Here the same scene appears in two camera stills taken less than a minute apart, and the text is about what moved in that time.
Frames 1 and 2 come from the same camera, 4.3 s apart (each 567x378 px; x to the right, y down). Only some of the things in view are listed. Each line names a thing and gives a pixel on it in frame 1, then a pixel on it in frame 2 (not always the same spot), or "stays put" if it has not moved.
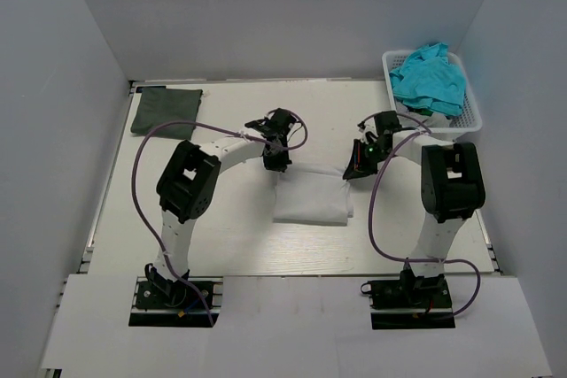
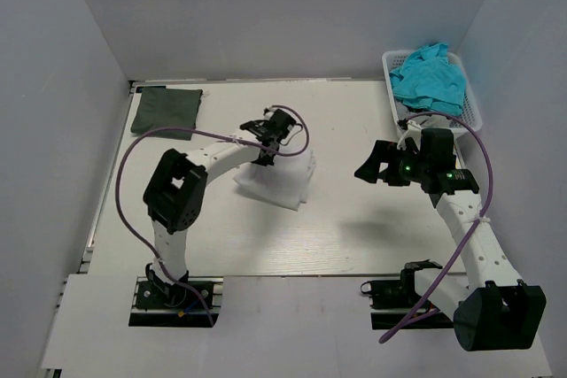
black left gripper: (278, 164) stays put
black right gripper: (359, 166) → (384, 151)
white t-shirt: (313, 194) → (286, 183)
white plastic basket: (470, 119) stays put
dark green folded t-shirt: (158, 106) stays put
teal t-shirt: (427, 80) stays put
